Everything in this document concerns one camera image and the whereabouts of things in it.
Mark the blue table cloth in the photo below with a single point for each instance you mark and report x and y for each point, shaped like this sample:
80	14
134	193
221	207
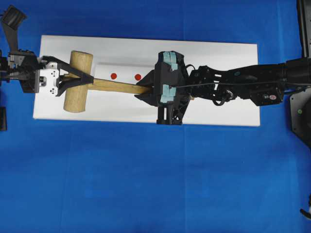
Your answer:
97	177

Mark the black table edge rail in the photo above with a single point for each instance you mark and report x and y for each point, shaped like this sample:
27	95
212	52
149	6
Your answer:
304	21

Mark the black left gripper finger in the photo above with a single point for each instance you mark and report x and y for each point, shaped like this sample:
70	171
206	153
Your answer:
61	65
63	82

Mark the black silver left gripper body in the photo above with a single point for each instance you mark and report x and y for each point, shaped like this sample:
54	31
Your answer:
24	66

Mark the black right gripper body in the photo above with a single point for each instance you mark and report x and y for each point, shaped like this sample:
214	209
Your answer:
171	97

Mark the small white raised block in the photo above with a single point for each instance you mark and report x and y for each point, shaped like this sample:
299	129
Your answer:
123	73

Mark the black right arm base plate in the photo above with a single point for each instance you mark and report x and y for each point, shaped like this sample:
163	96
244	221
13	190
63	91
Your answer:
300	107

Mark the wooden mallet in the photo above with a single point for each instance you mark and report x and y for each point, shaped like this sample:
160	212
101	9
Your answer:
76	96

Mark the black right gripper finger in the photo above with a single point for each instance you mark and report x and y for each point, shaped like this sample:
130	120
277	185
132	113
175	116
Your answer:
148	80
149	98

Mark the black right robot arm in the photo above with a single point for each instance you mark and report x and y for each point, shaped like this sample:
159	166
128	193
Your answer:
262	84

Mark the black left arm base part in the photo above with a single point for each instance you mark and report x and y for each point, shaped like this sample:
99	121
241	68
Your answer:
3	119

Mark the large white foam board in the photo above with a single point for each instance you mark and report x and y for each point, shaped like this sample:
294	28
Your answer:
122	107

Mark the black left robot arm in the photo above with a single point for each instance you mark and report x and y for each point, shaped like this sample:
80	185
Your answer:
10	20

